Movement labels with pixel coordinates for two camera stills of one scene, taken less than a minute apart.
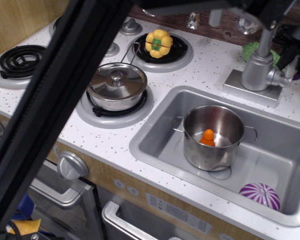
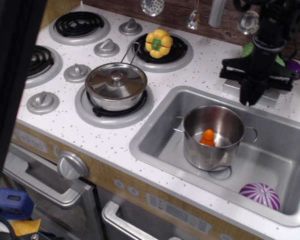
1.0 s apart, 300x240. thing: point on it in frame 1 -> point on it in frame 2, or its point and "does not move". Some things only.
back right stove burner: x=180 y=55 does not move
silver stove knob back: x=131 y=28 does not move
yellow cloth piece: x=25 y=226 does not move
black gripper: x=297 y=37 -> x=261 y=65
